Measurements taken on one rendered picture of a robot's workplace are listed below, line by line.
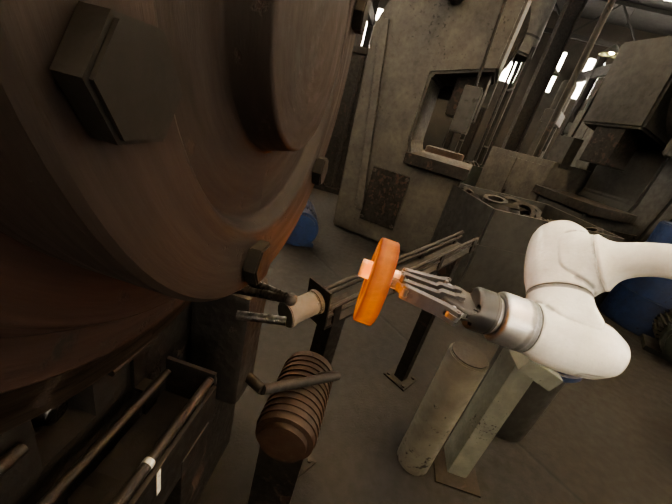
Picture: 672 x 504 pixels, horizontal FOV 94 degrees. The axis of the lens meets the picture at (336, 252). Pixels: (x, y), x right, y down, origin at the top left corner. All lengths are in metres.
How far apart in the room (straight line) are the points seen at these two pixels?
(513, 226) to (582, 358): 1.79
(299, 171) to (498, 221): 2.10
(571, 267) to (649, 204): 3.43
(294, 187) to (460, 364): 0.86
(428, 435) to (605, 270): 0.77
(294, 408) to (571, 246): 0.60
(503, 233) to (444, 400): 1.47
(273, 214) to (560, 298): 0.53
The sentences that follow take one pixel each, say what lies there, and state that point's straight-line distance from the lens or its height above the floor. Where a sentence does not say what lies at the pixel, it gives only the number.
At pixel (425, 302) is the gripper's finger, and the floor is 0.84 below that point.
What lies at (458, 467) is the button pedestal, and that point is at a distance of 1.42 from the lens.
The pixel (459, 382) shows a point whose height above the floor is 0.45.
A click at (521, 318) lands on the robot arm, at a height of 0.86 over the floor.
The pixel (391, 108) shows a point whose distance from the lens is 2.89.
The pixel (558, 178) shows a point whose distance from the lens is 4.12.
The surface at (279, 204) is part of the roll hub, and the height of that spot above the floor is 1.02.
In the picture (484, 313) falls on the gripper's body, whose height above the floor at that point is 0.85.
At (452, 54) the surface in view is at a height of 1.62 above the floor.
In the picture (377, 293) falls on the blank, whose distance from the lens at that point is 0.49.
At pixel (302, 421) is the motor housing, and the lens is 0.70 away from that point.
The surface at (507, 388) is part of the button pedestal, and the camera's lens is 1.16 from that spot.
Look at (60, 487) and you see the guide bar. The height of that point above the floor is 0.70.
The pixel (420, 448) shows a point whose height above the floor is 0.14.
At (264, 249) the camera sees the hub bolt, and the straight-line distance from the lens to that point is 0.18.
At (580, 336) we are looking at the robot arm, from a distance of 0.62.
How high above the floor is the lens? 1.08
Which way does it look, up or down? 24 degrees down
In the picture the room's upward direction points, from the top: 15 degrees clockwise
